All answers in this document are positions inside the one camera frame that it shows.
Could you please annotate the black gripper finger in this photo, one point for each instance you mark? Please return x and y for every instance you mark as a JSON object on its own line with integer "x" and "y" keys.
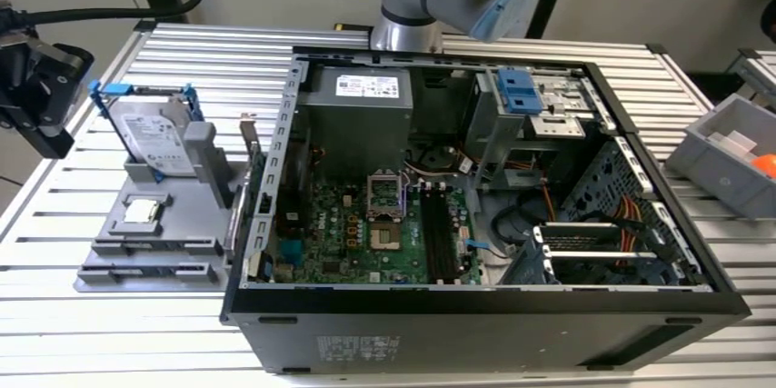
{"x": 57, "y": 83}

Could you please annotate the dark RAM memory stick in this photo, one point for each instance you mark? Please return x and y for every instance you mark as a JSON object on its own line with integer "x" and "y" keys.
{"x": 148, "y": 272}

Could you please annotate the black RAM slot white clips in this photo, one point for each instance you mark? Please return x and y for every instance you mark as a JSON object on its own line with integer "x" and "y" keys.
{"x": 433, "y": 233}
{"x": 448, "y": 233}

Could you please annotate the hard disk in blue carrier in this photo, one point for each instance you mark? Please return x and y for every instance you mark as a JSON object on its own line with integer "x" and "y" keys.
{"x": 150, "y": 133}

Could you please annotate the silver CPU chip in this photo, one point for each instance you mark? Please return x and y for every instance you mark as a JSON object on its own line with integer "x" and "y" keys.
{"x": 140, "y": 211}

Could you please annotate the grey parts rack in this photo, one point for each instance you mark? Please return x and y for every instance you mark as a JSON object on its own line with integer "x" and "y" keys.
{"x": 181, "y": 206}

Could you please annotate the grey power supply unit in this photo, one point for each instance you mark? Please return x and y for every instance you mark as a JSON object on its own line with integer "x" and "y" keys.
{"x": 357, "y": 133}

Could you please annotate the white power supply label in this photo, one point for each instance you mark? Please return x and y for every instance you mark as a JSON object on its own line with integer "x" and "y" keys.
{"x": 369, "y": 86}

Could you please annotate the teal board connector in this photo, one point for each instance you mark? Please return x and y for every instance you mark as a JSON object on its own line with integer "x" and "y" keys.
{"x": 292, "y": 252}

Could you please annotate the green Dell motherboard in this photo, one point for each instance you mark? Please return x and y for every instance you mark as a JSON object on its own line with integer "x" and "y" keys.
{"x": 338, "y": 261}

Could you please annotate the CPU socket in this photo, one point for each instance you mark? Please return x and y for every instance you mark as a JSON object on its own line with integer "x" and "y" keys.
{"x": 386, "y": 238}

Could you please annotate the blue plastic drive latch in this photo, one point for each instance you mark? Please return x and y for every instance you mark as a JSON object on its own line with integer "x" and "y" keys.
{"x": 517, "y": 88}

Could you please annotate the black open PC case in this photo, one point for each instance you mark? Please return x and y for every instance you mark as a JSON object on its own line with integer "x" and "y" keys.
{"x": 485, "y": 342}

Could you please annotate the grey metal disk bay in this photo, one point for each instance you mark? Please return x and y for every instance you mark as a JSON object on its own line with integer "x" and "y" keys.
{"x": 581, "y": 225}

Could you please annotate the grey plastic storage bin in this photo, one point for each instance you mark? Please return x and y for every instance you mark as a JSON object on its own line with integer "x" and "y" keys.
{"x": 714, "y": 179}

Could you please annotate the white small block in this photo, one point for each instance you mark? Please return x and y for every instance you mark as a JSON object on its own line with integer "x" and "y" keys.
{"x": 736, "y": 140}

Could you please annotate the orange round object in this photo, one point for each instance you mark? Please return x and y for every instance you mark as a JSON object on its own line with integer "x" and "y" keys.
{"x": 765, "y": 165}

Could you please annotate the dark haired person head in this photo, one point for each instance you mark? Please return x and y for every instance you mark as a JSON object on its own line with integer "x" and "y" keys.
{"x": 769, "y": 20}

